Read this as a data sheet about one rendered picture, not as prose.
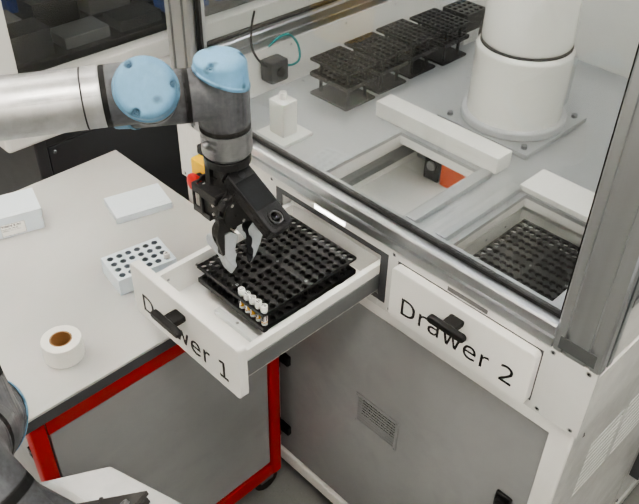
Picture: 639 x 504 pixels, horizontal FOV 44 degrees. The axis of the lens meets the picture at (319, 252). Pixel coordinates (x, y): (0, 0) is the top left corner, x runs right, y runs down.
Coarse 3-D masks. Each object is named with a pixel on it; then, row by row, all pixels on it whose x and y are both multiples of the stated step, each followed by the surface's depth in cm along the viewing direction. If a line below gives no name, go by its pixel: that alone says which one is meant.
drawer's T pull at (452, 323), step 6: (432, 318) 127; (438, 318) 127; (450, 318) 127; (456, 318) 127; (432, 324) 127; (438, 324) 126; (444, 324) 126; (450, 324) 126; (456, 324) 126; (462, 324) 126; (444, 330) 126; (450, 330) 125; (456, 330) 125; (450, 336) 125; (456, 336) 124; (462, 336) 124; (462, 342) 124
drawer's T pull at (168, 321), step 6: (150, 312) 127; (156, 312) 127; (174, 312) 127; (156, 318) 126; (162, 318) 126; (168, 318) 126; (174, 318) 126; (180, 318) 126; (162, 324) 125; (168, 324) 125; (174, 324) 125; (180, 324) 126; (168, 330) 125; (174, 330) 124; (180, 330) 124; (174, 336) 124; (180, 336) 124
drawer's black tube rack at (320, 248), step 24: (264, 240) 144; (288, 240) 144; (312, 240) 144; (216, 264) 139; (240, 264) 144; (264, 264) 138; (288, 264) 139; (312, 264) 139; (336, 264) 139; (216, 288) 138; (264, 288) 134; (288, 288) 139; (312, 288) 138; (240, 312) 134; (288, 312) 133
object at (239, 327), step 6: (216, 312) 137; (222, 312) 136; (228, 312) 136; (222, 318) 136; (228, 318) 135; (234, 318) 135; (228, 324) 135; (234, 324) 134; (240, 324) 134; (240, 330) 133; (246, 330) 133; (246, 336) 132; (252, 336) 132; (258, 336) 132
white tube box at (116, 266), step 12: (156, 240) 160; (120, 252) 156; (132, 252) 156; (144, 252) 156; (156, 252) 157; (108, 264) 153; (120, 264) 154; (156, 264) 154; (168, 264) 155; (108, 276) 155; (120, 276) 152; (120, 288) 151; (132, 288) 153
